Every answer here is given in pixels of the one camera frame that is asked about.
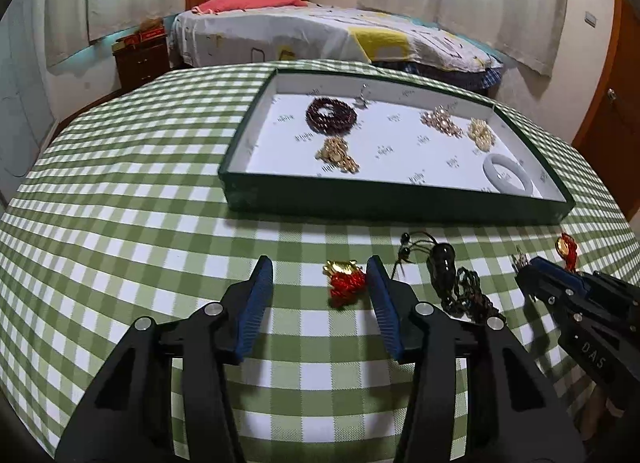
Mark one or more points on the red boxes on nightstand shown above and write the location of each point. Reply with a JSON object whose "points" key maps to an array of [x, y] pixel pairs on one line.
{"points": [[151, 28]]}

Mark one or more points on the green checkered tablecloth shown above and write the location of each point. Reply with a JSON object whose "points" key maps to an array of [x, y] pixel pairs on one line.
{"points": [[124, 216]]}

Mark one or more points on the dark wooden nightstand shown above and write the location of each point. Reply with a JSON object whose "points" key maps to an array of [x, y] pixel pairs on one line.
{"points": [[141, 63]]}

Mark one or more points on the pink pillow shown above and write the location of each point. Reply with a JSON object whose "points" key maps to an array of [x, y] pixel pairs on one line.
{"points": [[218, 6]]}

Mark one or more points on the small silver ring charm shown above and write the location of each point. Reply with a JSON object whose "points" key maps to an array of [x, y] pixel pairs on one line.
{"points": [[361, 101]]}

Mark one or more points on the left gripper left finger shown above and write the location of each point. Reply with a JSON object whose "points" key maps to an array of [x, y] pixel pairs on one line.
{"points": [[125, 413]]}

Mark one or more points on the wooden door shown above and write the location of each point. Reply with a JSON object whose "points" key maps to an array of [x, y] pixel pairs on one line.
{"points": [[609, 135]]}

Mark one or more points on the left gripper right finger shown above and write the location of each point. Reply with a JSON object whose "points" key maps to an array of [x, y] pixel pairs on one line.
{"points": [[514, 414]]}

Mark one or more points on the bed with patterned quilt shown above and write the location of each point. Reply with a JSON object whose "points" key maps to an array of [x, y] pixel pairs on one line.
{"points": [[344, 34]]}

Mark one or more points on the small red gold charm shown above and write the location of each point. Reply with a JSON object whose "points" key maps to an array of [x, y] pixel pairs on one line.
{"points": [[347, 282]]}

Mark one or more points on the silver rhinestone brooch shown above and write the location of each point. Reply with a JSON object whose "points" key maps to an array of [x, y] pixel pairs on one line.
{"points": [[519, 261]]}

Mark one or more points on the pale jade bangle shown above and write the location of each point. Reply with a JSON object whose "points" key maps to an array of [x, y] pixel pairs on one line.
{"points": [[507, 176]]}

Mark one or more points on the wall switch plate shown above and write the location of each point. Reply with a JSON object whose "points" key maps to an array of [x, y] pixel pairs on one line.
{"points": [[590, 19]]}

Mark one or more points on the gold pearl brooch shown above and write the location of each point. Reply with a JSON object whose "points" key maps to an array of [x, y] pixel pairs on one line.
{"points": [[440, 120]]}

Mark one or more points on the gold ingot red tassel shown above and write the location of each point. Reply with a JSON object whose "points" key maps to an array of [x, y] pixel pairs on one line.
{"points": [[566, 247]]}

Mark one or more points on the green white jewelry tray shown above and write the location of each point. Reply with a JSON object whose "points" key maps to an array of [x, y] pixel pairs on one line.
{"points": [[302, 148]]}

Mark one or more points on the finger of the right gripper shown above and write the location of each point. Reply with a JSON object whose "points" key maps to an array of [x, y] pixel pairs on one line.
{"points": [[568, 280], [537, 282]]}

